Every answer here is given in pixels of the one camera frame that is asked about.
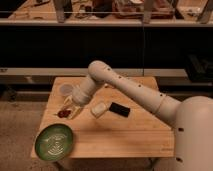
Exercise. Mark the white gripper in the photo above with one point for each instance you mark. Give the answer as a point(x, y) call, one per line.
point(69, 102)

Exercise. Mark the red pepper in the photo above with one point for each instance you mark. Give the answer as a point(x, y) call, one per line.
point(63, 113)

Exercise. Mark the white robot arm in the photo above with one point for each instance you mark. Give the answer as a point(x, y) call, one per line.
point(191, 119)

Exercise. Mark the green ceramic bowl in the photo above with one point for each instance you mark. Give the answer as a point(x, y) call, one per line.
point(54, 142)

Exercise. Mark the translucent plastic cup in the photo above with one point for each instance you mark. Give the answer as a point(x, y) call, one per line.
point(65, 90)

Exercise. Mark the wooden table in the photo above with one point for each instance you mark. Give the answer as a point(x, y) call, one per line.
point(140, 134)

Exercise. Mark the black rectangular pouch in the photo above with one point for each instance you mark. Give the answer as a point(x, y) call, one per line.
point(119, 109)

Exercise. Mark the red tray on shelf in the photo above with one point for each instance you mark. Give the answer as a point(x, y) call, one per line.
point(135, 9)

